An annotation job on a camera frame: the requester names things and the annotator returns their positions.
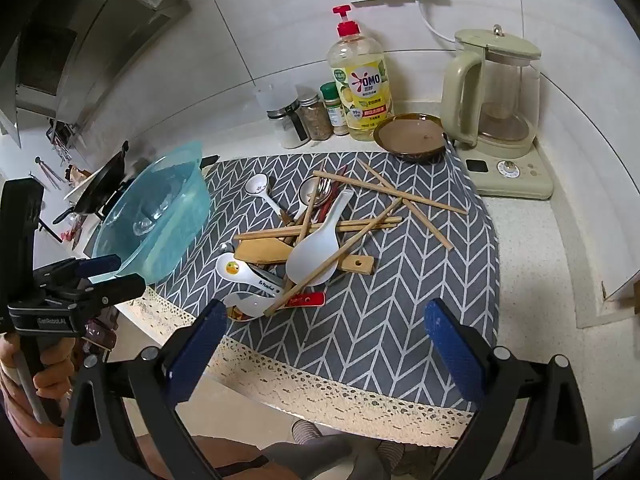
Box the red-handled utensil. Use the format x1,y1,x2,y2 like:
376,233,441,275
279,291,326,309

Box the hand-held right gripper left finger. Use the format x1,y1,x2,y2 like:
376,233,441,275
60,299,231,480

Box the green electric kettle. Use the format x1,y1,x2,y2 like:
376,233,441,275
440,24,544,159

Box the white duck print spoon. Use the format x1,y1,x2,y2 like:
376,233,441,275
215,252,287,292

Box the cream kettle base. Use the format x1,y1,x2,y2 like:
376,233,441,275
452,142,555,202

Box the grey knitted slipper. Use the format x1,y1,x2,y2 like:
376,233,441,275
291,420,322,446
375,440,408,473

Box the steel range hood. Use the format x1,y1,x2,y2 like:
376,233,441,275
0,0,192,147

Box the wooden spatula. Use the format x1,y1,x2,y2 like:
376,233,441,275
234,239,376,276

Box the white plastic rice paddle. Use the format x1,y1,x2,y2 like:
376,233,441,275
285,190,355,286

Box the white spoon red handle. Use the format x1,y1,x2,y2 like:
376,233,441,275
222,290,281,322

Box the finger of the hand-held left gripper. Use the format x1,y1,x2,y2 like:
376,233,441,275
81,273,147,307
74,254,124,278

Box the yellow dish soap bottle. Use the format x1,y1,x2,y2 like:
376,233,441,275
327,5,396,142

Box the metal tongs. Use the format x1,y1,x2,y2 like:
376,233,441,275
34,156,66,184

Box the grey herringbone table mat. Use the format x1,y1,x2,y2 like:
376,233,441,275
122,151,502,450

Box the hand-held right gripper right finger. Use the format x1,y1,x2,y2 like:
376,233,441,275
424,298,596,480

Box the green lid spice jar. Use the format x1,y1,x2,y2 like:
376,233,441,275
320,81,352,137

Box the white power cable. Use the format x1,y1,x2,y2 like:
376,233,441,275
416,0,458,46

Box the blue plastic basin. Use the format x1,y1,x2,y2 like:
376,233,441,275
91,141,213,284

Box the salt jar with clear lid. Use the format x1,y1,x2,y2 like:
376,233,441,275
254,82,311,150

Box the person's left hand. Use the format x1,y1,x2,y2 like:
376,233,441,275
0,334,77,461

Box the black wok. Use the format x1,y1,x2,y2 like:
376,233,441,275
53,141,132,226

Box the pile of wooden chopsticks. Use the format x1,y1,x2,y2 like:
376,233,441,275
234,157,469,317

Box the white floral ceramic spoon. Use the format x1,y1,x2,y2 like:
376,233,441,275
244,173,289,217

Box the brown ceramic bowl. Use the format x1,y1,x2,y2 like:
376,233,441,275
372,113,449,163

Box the brown spice glass jar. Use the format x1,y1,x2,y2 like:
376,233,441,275
295,87,334,142

